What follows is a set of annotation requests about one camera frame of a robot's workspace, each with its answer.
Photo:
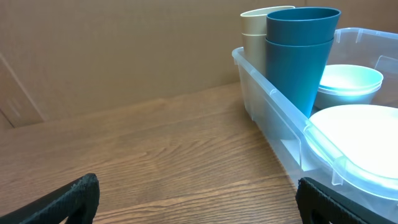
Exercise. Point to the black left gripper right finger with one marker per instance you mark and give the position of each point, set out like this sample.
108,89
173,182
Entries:
319,204

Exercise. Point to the light blue plate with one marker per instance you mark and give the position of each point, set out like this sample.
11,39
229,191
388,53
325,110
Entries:
357,144

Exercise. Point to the dark blue cup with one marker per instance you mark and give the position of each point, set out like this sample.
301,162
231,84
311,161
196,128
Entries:
302,25
296,71

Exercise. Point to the cream cup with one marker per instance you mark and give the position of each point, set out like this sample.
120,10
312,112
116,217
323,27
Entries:
255,51
254,22

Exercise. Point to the clear plastic storage bin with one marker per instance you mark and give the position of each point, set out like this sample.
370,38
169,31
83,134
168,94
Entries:
282,124

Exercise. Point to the light blue bowl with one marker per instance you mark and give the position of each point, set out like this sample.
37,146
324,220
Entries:
350,77

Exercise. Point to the dark blue cup front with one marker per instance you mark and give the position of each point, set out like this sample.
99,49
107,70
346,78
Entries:
296,71

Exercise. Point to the grey-green bowl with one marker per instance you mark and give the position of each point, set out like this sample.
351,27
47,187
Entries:
329,98

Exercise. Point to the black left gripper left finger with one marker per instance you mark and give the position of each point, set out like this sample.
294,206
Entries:
76,202

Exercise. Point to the cream cup front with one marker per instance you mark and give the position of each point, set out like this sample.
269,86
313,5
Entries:
255,51

